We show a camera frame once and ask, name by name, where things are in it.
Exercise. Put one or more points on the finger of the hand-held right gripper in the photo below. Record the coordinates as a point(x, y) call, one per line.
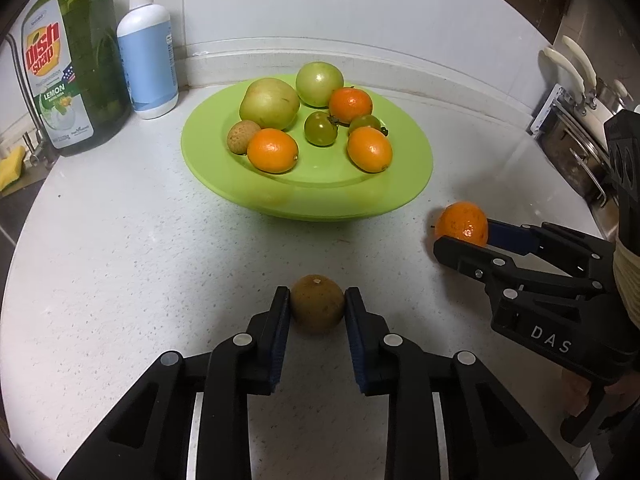
point(460, 255)
point(510, 237)

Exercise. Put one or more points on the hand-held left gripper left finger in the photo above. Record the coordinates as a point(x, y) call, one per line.
point(281, 340)

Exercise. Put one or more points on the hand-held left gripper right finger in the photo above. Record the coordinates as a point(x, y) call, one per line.
point(354, 340)

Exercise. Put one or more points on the round orange mandarin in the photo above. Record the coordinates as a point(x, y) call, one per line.
point(351, 106)
point(460, 220)

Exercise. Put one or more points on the large brown longan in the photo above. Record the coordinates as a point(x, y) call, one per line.
point(317, 305)

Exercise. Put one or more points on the green plate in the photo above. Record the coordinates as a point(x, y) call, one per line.
point(310, 187)

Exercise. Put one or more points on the small green tomato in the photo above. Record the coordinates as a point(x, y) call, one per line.
point(320, 129)
point(366, 122)

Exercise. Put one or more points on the small brown longan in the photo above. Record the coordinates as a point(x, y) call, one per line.
point(242, 137)

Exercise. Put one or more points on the large green tomato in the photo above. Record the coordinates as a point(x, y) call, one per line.
point(319, 83)

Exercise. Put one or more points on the large pale green apple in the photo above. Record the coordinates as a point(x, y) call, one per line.
point(269, 104)

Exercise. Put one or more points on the person's right hand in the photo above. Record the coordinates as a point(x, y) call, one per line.
point(575, 395)

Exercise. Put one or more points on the small oval orange kumquat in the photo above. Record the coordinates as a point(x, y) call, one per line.
point(272, 151)
point(370, 150)

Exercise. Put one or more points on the steel sink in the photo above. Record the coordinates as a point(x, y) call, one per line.
point(15, 220)

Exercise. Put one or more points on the white pump bottle blue label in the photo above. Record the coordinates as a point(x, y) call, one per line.
point(147, 60)

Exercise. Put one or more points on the thin gooseneck steel faucet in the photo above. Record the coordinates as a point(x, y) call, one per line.
point(35, 147)

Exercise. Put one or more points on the yellow sponge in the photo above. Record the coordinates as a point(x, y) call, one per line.
point(11, 167)

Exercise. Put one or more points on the green dish soap bottle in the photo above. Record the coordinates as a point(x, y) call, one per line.
point(75, 60)

